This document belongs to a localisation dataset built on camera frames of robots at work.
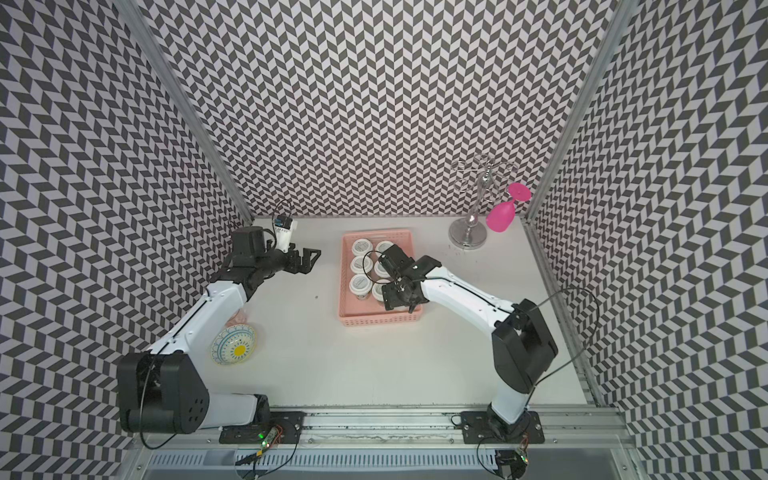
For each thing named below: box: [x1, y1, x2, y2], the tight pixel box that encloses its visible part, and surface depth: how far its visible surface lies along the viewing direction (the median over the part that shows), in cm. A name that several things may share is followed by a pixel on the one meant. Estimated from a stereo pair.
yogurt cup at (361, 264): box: [350, 255, 374, 274], surface depth 98 cm
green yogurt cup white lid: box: [352, 238, 373, 256], surface depth 103 cm
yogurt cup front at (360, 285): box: [349, 274, 373, 301], surface depth 93 cm
